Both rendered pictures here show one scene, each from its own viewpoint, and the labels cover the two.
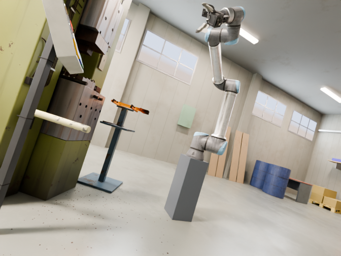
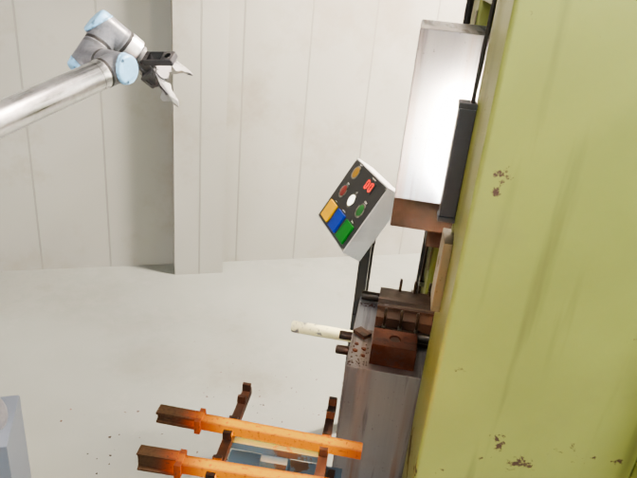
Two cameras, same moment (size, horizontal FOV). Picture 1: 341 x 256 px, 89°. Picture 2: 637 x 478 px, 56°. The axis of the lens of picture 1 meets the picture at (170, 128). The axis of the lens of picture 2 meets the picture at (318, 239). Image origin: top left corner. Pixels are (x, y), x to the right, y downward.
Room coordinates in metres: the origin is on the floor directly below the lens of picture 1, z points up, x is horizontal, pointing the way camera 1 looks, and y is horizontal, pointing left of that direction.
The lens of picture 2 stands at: (3.02, 0.69, 1.87)
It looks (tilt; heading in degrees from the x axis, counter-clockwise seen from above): 24 degrees down; 184
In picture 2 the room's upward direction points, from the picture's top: 6 degrees clockwise
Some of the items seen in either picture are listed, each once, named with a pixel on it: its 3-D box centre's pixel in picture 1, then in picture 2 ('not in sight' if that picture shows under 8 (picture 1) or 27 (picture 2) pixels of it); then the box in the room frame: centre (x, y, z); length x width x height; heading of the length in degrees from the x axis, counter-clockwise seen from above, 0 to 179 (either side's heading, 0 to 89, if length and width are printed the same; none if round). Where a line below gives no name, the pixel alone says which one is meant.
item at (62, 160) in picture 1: (41, 156); not in sight; (1.53, 0.99, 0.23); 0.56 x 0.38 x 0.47; 87
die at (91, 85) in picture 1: (66, 76); (447, 321); (1.47, 0.99, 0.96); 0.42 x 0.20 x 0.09; 87
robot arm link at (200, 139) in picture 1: (200, 140); not in sight; (1.79, -0.34, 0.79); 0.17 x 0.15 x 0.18; 64
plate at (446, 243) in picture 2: (102, 61); (441, 269); (1.78, 0.89, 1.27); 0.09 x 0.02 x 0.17; 177
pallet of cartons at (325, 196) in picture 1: (329, 199); not in sight; (6.13, -6.13, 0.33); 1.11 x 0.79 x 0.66; 112
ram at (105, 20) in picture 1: (91, 15); (493, 119); (1.51, 0.98, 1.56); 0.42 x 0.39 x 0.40; 87
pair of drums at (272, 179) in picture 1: (268, 177); not in sight; (5.62, -3.53, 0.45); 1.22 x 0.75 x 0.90; 22
